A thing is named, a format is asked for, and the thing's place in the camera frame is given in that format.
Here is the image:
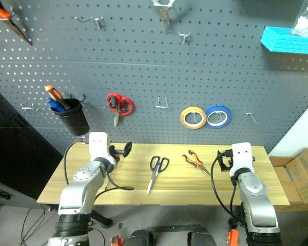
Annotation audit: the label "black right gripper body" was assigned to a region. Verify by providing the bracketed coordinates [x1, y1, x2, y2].
[227, 149, 234, 171]

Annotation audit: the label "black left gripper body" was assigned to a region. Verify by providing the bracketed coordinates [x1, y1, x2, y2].
[109, 145, 126, 162]

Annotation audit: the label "orange black pliers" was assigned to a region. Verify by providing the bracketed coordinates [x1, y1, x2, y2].
[182, 150, 211, 177]

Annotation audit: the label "blue handled scissors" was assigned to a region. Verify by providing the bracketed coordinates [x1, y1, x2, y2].
[146, 156, 170, 196]

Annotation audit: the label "grey metal pegboard wall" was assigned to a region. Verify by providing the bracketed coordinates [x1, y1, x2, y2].
[0, 0, 308, 154]

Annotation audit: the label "blue tape roll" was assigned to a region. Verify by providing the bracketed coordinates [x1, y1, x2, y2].
[205, 104, 232, 130]

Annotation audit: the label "silver pegboard hook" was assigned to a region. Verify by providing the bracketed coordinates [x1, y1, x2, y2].
[244, 110, 260, 126]
[20, 103, 40, 112]

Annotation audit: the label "black cup holder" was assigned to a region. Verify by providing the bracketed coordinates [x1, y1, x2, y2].
[51, 93, 90, 137]

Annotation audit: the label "yellow tape roll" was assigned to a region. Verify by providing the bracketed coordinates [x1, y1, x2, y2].
[180, 106, 208, 130]

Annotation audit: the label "silver loop hook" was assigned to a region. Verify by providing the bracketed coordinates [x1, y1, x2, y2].
[155, 96, 169, 109]

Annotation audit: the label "plain cardboard box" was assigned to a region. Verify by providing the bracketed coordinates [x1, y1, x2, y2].
[269, 156, 298, 206]

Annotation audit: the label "orange clamp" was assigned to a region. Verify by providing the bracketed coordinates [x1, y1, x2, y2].
[110, 235, 124, 246]
[226, 228, 240, 246]

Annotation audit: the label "dark rounded shape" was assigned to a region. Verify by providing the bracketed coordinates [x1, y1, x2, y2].
[190, 229, 217, 246]
[129, 229, 155, 246]

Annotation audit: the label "large cardboard box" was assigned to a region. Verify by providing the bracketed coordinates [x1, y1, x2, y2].
[285, 147, 308, 204]

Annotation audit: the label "black metal crossbar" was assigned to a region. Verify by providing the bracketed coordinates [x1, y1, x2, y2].
[146, 224, 202, 233]

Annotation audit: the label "orange black screwdriver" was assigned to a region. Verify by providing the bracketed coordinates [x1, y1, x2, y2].
[44, 85, 72, 111]

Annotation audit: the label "black cabinet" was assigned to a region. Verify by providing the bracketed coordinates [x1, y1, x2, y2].
[0, 83, 64, 209]

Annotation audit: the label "small silver double hook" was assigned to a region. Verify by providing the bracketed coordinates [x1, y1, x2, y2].
[179, 31, 192, 45]

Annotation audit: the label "cyan plastic basket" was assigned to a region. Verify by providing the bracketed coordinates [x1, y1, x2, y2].
[260, 26, 308, 56]

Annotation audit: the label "long silver double hook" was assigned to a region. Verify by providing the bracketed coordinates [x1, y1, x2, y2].
[74, 16, 105, 30]

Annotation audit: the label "silver locking pliers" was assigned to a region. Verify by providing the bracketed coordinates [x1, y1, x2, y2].
[150, 0, 177, 34]

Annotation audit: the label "clear plastic bag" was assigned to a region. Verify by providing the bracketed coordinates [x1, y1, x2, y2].
[291, 0, 308, 38]

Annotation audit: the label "orange long nose pliers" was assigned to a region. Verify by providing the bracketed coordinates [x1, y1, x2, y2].
[0, 0, 33, 46]

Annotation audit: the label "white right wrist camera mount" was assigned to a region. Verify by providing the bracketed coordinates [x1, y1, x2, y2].
[230, 142, 255, 178]

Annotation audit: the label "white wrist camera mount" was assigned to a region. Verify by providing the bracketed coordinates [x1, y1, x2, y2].
[88, 132, 117, 162]
[230, 142, 255, 178]

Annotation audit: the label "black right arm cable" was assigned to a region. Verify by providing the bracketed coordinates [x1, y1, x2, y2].
[210, 156, 245, 224]

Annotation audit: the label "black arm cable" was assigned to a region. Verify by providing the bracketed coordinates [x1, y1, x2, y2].
[63, 139, 89, 186]
[210, 156, 245, 224]
[94, 165, 135, 201]

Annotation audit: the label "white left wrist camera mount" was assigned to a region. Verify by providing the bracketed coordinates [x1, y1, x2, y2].
[88, 132, 117, 162]

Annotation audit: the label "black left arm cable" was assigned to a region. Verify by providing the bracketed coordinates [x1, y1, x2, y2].
[63, 139, 89, 186]
[94, 165, 135, 201]

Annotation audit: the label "red handled scissors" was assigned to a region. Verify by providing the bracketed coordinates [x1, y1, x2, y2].
[106, 93, 134, 128]

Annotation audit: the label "blue handled screwdriver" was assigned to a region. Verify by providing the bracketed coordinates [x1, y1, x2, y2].
[46, 97, 67, 113]

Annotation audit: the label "black floor cable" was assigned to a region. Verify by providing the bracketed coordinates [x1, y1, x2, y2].
[20, 204, 46, 246]

